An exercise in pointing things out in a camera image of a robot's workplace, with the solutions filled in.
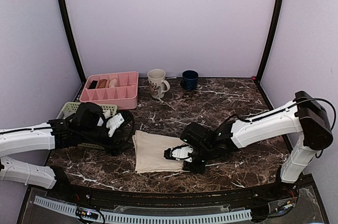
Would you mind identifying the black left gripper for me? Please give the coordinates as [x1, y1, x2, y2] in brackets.
[79, 120, 134, 157]

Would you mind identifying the beige boxer underwear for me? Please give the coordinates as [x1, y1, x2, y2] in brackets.
[133, 130, 183, 173]

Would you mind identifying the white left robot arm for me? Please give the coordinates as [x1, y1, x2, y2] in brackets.
[1, 114, 125, 201]

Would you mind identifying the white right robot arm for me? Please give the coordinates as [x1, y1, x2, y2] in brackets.
[181, 91, 334, 200]

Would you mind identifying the green plastic laundry basket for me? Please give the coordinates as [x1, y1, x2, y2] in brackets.
[49, 102, 118, 151]

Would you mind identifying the black rolled item in tray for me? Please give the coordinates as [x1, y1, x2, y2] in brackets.
[88, 80, 98, 89]

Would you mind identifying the brown rolled item in tray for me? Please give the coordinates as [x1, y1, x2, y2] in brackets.
[97, 79, 108, 89]

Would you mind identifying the dark blue mug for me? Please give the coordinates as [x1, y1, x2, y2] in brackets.
[180, 70, 199, 91]

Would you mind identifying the beige rolled item in tray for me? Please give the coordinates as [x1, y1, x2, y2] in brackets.
[107, 78, 119, 88]

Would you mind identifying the pink divided organizer tray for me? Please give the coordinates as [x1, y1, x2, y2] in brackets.
[79, 71, 139, 110]

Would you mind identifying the cream floral mug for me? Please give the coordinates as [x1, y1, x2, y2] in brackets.
[147, 69, 171, 99]

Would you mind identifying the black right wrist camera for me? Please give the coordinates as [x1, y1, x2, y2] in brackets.
[180, 122, 213, 147]

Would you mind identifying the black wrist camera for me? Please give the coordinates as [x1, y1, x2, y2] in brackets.
[72, 102, 104, 129]
[180, 122, 213, 147]

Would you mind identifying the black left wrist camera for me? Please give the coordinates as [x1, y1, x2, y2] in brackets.
[72, 102, 104, 129]

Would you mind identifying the white slotted cable duct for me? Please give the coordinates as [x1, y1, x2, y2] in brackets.
[33, 196, 252, 223]

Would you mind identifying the left black frame post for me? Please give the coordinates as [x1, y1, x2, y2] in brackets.
[58, 0, 87, 84]

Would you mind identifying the black frame post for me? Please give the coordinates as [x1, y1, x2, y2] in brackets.
[256, 0, 283, 85]
[58, 0, 87, 84]

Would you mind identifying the right black frame post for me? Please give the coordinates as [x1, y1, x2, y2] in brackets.
[256, 0, 283, 85]

